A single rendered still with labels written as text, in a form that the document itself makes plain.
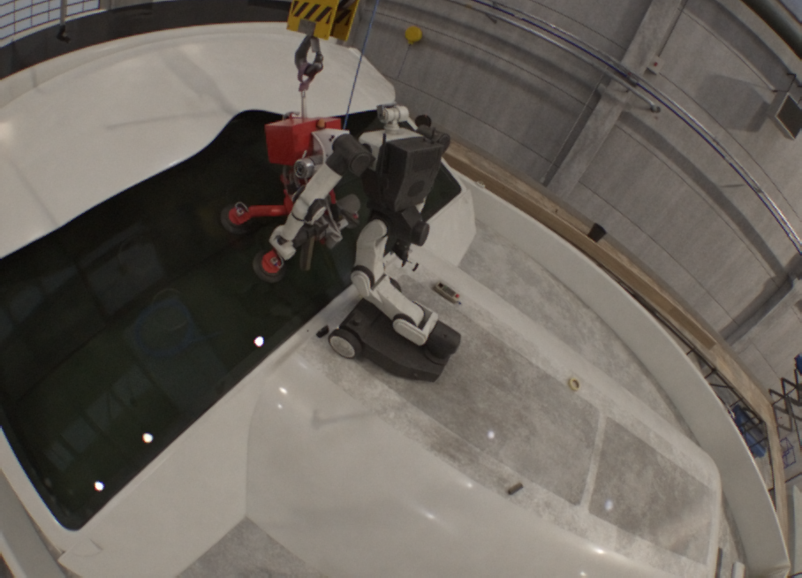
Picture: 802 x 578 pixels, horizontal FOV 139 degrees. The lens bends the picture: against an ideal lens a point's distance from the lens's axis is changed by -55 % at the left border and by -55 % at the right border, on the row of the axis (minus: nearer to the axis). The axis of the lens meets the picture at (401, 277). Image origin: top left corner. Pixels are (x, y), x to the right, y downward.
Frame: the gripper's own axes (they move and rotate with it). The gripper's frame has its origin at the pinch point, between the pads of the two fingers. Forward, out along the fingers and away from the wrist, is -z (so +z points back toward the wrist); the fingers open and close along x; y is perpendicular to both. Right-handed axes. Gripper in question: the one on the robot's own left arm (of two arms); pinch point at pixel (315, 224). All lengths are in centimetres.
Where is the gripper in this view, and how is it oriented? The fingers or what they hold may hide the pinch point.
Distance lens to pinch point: 164.9
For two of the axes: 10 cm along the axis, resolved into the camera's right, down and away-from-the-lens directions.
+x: 8.6, 3.4, -3.8
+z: -5.1, 5.0, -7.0
